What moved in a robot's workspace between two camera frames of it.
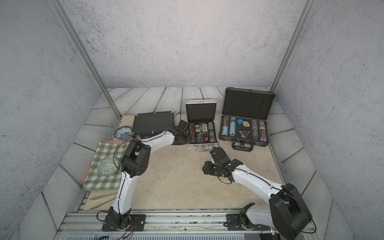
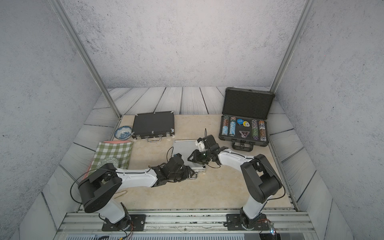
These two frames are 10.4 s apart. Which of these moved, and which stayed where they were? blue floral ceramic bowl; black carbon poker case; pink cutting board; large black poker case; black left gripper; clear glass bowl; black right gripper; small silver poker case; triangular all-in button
Moved: black right gripper; black left gripper; small silver poker case
Stayed: clear glass bowl; blue floral ceramic bowl; pink cutting board; large black poker case; triangular all-in button; black carbon poker case
